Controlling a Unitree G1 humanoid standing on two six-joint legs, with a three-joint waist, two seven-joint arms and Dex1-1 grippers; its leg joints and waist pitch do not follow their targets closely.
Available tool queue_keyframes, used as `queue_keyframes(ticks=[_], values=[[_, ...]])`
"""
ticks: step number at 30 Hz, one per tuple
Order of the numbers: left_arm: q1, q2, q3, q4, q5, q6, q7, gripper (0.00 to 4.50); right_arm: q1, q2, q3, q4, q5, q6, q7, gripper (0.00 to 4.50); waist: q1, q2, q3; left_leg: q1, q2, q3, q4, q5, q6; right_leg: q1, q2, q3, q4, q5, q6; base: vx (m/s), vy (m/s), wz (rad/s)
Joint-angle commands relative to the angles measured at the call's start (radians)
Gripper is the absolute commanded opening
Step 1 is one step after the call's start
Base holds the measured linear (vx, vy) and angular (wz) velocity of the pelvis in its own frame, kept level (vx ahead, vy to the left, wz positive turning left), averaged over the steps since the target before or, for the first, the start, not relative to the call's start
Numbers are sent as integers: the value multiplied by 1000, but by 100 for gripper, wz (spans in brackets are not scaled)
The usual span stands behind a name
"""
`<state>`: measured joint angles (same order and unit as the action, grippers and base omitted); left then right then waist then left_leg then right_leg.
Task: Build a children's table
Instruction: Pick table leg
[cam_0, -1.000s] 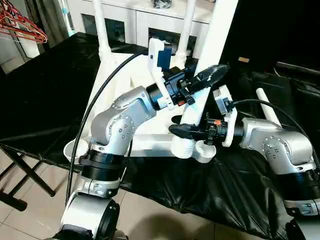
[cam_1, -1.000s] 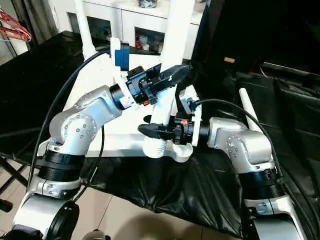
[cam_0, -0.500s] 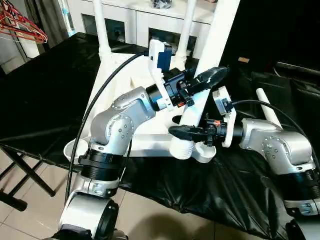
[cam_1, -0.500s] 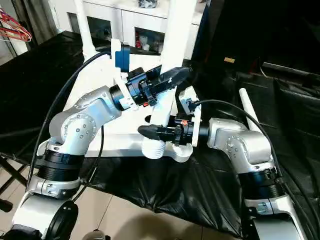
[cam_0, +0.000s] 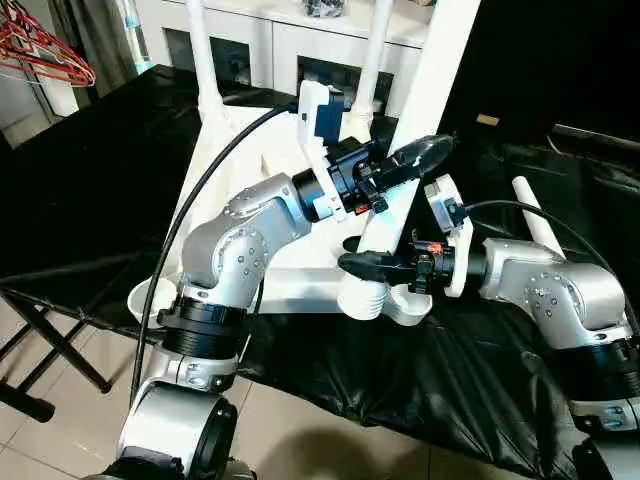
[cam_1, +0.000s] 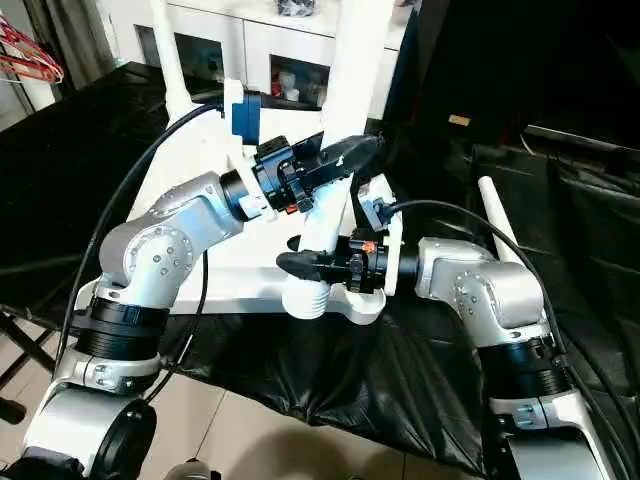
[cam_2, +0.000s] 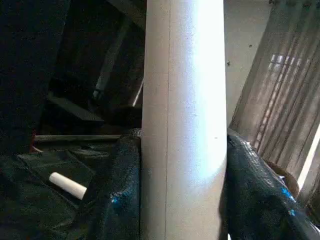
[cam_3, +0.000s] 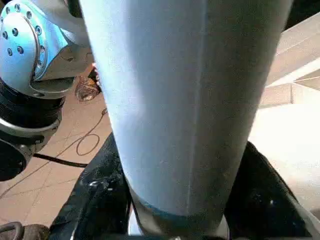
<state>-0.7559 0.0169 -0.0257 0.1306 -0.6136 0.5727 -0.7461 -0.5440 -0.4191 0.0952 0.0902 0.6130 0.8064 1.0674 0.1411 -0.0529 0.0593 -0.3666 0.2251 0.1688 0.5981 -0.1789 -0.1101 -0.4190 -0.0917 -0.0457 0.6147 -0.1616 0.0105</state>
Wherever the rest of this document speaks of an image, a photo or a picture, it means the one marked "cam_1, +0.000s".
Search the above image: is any red patterned object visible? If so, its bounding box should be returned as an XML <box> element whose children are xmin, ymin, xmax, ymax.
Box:
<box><xmin>0</xmin><ymin>12</ymin><xmax>66</xmax><ymax>88</ymax></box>

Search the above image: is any black work mat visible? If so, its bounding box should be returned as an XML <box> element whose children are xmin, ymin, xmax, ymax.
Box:
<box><xmin>0</xmin><ymin>60</ymin><xmax>640</xmax><ymax>476</ymax></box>

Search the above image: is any white plastic table leg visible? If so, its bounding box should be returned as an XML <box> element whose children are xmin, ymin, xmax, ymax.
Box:
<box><xmin>476</xmin><ymin>175</ymin><xmax>528</xmax><ymax>269</ymax></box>
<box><xmin>281</xmin><ymin>0</ymin><xmax>398</xmax><ymax>321</ymax></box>
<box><xmin>148</xmin><ymin>0</ymin><xmax>195</xmax><ymax>123</ymax></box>

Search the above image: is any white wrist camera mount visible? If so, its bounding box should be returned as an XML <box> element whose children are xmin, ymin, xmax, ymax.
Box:
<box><xmin>354</xmin><ymin>173</ymin><xmax>408</xmax><ymax>298</ymax></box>
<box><xmin>221</xmin><ymin>78</ymin><xmax>268</xmax><ymax>169</ymax></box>

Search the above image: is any black furniture with yellow label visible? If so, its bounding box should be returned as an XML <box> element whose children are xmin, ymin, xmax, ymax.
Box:
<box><xmin>385</xmin><ymin>0</ymin><xmax>640</xmax><ymax>141</ymax></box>

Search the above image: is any white plastic table top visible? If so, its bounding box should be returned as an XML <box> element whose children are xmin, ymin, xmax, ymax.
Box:
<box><xmin>74</xmin><ymin>95</ymin><xmax>393</xmax><ymax>325</ymax></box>

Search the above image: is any black left robot foot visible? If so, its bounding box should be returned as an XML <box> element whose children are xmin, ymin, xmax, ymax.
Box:
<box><xmin>163</xmin><ymin>459</ymin><xmax>218</xmax><ymax>480</ymax></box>

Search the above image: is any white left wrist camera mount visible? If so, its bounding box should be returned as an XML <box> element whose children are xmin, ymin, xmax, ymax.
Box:
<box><xmin>221</xmin><ymin>78</ymin><xmax>268</xmax><ymax>169</ymax></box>

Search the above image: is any black metal stand leg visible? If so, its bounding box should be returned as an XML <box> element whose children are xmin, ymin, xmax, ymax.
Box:
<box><xmin>0</xmin><ymin>308</ymin><xmax>63</xmax><ymax>428</ymax></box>

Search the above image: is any grey curtain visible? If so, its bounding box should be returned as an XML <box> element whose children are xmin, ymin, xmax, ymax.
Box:
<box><xmin>18</xmin><ymin>0</ymin><xmax>113</xmax><ymax>93</ymax></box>

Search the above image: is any white cabinet with glass doors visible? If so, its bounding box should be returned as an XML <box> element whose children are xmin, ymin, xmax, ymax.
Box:
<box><xmin>100</xmin><ymin>0</ymin><xmax>413</xmax><ymax>118</ymax></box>

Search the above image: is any dark tangled bundle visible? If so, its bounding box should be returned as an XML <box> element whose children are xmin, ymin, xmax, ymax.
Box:
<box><xmin>276</xmin><ymin>0</ymin><xmax>318</xmax><ymax>19</ymax></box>

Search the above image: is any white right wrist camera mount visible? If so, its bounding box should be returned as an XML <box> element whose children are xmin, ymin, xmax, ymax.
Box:
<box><xmin>354</xmin><ymin>173</ymin><xmax>408</xmax><ymax>298</ymax></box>

